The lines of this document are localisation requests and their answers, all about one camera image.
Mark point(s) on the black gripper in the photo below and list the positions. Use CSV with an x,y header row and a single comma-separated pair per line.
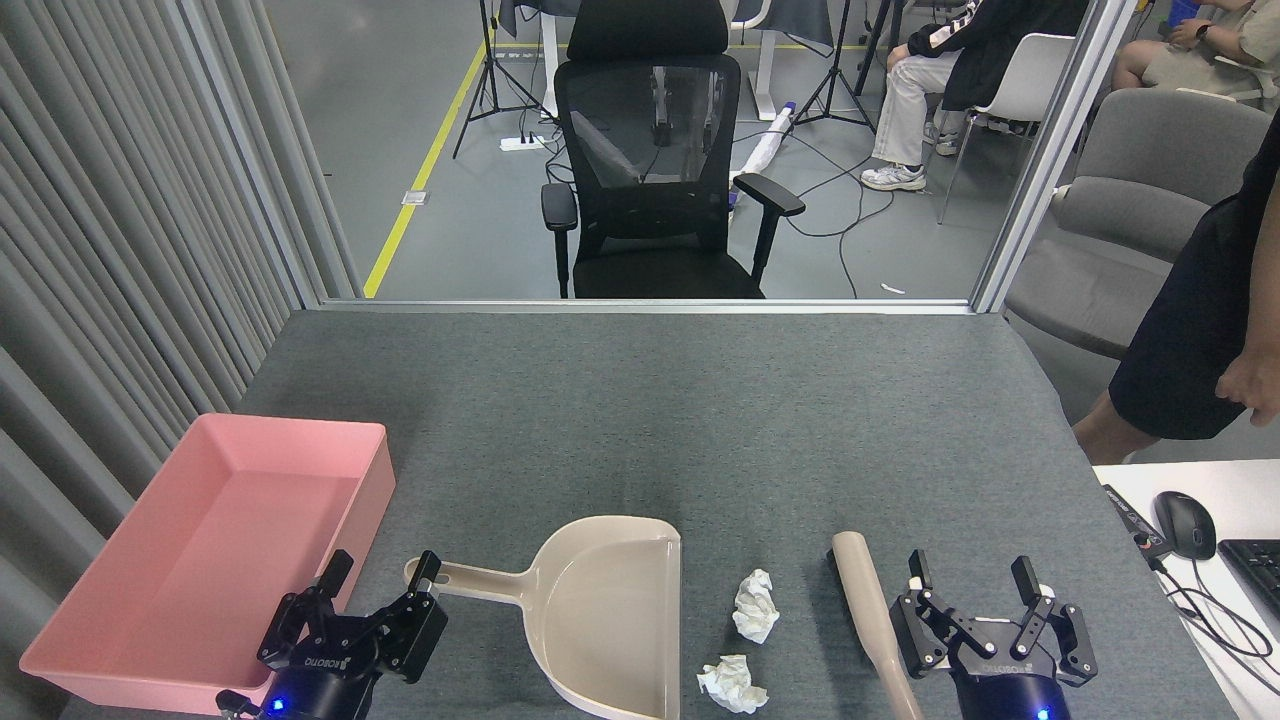
x,y
320,690
1010,695

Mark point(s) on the beige brush with black bristles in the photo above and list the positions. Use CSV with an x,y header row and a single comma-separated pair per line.
x,y
862,600

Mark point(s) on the white paper ball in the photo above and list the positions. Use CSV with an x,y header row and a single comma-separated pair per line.
x,y
755,608
730,685

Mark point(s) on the beige plastic dustpan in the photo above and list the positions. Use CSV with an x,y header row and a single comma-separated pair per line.
x,y
610,620

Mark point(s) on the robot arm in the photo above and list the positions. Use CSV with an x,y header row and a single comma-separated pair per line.
x,y
230,706

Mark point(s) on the pink plastic bin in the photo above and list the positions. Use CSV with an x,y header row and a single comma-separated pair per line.
x,y
200,560

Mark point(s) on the person's hand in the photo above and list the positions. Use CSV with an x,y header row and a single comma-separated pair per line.
x,y
1255,385

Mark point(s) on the black flat device box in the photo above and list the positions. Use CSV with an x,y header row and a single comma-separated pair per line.
x,y
1130,518

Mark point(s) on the black computer mouse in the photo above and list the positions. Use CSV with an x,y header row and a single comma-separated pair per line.
x,y
1185,525

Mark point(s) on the black keyboard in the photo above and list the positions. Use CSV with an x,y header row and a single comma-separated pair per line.
x,y
1258,575

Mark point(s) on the white side table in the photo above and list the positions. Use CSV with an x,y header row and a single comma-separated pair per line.
x,y
1240,490

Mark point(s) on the person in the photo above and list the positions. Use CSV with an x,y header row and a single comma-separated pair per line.
x,y
980,60
1200,65
1190,340

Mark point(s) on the metal floor outlet plate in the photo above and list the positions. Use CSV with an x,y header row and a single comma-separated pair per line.
x,y
414,197

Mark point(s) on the grey upholstered chair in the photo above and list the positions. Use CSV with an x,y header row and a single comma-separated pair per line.
x,y
1130,220

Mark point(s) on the grey pleated curtain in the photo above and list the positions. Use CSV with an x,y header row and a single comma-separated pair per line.
x,y
90,250

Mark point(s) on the black mesh office chair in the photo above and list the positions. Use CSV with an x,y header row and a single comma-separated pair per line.
x,y
650,260

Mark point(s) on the white power strip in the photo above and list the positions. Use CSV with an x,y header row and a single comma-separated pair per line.
x,y
522,143

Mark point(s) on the white rolled sheet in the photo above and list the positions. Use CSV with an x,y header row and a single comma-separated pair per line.
x,y
768,145

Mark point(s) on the white plastic chair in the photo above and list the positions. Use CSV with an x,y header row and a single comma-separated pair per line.
x,y
1030,85

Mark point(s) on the black tripod stand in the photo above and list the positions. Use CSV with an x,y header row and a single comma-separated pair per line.
x,y
489,70
835,70

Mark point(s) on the white-legged desk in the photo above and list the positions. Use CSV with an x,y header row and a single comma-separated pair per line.
x,y
766,60

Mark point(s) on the silver table edge rail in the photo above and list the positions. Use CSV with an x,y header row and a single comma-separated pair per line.
x,y
650,307

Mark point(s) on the silver post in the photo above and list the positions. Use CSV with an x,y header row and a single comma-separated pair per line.
x,y
1050,160

